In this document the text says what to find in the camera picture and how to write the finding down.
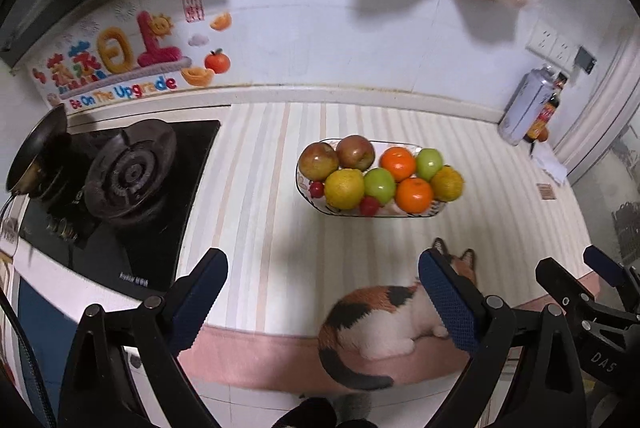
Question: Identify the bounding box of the small red cherry tomato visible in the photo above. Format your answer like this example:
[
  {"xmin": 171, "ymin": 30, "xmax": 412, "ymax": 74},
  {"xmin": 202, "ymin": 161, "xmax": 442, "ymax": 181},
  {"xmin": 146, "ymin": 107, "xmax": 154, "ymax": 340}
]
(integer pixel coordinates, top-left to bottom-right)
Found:
[{"xmin": 359, "ymin": 196, "xmax": 381, "ymax": 217}]

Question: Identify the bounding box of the black plug adapter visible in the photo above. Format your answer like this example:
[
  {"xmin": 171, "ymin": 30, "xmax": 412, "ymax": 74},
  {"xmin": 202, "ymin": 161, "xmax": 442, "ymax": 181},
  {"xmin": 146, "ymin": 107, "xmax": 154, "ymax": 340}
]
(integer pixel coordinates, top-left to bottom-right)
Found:
[{"xmin": 574, "ymin": 46, "xmax": 597, "ymax": 74}]

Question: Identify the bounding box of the white wall socket panel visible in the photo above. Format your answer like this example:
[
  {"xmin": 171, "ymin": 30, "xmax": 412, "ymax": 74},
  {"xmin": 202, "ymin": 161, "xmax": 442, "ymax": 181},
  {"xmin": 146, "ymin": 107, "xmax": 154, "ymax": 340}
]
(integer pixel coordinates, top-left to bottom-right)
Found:
[{"xmin": 526, "ymin": 20, "xmax": 578, "ymax": 69}]

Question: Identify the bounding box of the orange fruit behind bottle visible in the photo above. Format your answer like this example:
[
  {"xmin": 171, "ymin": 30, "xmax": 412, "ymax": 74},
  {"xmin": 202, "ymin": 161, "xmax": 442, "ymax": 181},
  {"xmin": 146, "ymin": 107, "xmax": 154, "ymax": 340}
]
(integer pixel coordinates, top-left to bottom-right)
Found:
[{"xmin": 537, "ymin": 128, "xmax": 549, "ymax": 142}]

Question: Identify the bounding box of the striped cat print mat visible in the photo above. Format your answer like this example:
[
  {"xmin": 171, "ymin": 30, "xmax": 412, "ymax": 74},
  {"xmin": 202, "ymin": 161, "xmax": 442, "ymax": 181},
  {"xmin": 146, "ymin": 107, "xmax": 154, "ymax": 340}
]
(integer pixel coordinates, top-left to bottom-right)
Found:
[{"xmin": 179, "ymin": 102, "xmax": 600, "ymax": 392}]

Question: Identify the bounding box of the brownish red apple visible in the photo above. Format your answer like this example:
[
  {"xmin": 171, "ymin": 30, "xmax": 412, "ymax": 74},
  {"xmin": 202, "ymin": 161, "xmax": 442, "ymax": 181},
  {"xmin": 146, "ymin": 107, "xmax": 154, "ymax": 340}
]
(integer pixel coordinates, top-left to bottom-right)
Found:
[{"xmin": 297, "ymin": 142, "xmax": 340, "ymax": 182}]

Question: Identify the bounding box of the dark red apple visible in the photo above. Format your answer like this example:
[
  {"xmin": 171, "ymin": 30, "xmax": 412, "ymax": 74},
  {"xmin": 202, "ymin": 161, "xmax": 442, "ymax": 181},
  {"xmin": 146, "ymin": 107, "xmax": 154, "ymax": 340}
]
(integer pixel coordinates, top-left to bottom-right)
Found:
[{"xmin": 335, "ymin": 135, "xmax": 375, "ymax": 172}]

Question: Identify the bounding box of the green apple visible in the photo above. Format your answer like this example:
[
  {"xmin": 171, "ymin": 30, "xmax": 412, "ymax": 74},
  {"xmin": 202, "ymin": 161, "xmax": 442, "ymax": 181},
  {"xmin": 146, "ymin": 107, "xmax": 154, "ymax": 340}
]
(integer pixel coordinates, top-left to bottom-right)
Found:
[
  {"xmin": 363, "ymin": 168, "xmax": 396, "ymax": 206},
  {"xmin": 416, "ymin": 148, "xmax": 444, "ymax": 181}
]

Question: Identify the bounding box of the floral ceramic serving plate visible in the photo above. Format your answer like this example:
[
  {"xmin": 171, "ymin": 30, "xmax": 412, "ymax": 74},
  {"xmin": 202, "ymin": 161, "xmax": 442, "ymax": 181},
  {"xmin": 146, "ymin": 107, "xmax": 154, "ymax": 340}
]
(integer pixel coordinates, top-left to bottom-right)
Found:
[{"xmin": 296, "ymin": 135, "xmax": 464, "ymax": 218}]

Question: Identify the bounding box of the dark sauce bottle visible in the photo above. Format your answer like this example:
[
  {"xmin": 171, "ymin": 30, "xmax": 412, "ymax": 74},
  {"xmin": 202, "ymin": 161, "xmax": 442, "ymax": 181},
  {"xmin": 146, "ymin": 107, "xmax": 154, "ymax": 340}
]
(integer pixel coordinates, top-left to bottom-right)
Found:
[{"xmin": 524, "ymin": 72, "xmax": 568, "ymax": 143}]

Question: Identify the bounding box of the black frying pan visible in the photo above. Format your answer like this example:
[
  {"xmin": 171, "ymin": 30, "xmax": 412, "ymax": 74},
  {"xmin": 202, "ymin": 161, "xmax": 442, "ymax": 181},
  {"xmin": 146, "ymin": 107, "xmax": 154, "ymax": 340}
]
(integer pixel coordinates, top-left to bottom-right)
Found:
[{"xmin": 6, "ymin": 104, "xmax": 67, "ymax": 196}]

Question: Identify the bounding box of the folded white cloth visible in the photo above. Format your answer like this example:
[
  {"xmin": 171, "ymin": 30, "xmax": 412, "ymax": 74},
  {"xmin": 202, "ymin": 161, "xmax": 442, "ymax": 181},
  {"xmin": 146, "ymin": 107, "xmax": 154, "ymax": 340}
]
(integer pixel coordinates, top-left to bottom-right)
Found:
[{"xmin": 530, "ymin": 142, "xmax": 568, "ymax": 186}]

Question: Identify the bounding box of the black gas stove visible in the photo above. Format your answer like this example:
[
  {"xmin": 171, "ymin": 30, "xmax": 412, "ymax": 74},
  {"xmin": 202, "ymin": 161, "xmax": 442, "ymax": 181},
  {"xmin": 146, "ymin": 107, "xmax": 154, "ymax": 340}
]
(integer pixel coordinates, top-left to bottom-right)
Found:
[{"xmin": 18, "ymin": 119, "xmax": 220, "ymax": 300}]

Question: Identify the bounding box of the small brown coaster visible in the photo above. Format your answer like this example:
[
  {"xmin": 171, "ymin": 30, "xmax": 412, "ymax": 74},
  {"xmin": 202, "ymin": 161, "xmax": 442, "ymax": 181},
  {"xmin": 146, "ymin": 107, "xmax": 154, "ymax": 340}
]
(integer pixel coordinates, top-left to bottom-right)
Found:
[{"xmin": 536, "ymin": 183, "xmax": 556, "ymax": 200}]

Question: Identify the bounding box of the yellow citrus fruit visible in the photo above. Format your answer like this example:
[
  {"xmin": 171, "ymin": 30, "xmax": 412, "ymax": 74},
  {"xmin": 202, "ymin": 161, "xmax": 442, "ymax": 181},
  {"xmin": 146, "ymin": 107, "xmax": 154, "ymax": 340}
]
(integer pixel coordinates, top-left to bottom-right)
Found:
[
  {"xmin": 430, "ymin": 166, "xmax": 465, "ymax": 203},
  {"xmin": 324, "ymin": 169, "xmax": 364, "ymax": 211}
]

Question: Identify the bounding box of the orange mandarin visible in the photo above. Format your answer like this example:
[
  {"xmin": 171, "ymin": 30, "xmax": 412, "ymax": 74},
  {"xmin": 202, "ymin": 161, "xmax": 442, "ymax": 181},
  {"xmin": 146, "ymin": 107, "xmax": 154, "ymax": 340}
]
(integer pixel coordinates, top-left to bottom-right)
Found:
[
  {"xmin": 395, "ymin": 177, "xmax": 434, "ymax": 214},
  {"xmin": 378, "ymin": 146, "xmax": 416, "ymax": 183}
]

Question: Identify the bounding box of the colourful wall sticker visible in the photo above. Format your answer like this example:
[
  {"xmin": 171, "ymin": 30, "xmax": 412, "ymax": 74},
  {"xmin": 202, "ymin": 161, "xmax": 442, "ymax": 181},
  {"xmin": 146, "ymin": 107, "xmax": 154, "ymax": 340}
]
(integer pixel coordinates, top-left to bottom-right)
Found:
[{"xmin": 25, "ymin": 0, "xmax": 232, "ymax": 114}]

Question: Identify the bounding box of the silver spray can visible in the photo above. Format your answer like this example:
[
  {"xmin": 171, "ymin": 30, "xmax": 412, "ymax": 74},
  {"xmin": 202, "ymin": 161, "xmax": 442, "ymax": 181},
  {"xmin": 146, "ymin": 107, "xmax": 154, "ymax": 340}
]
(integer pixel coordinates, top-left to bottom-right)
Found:
[{"xmin": 498, "ymin": 66, "xmax": 556, "ymax": 146}]

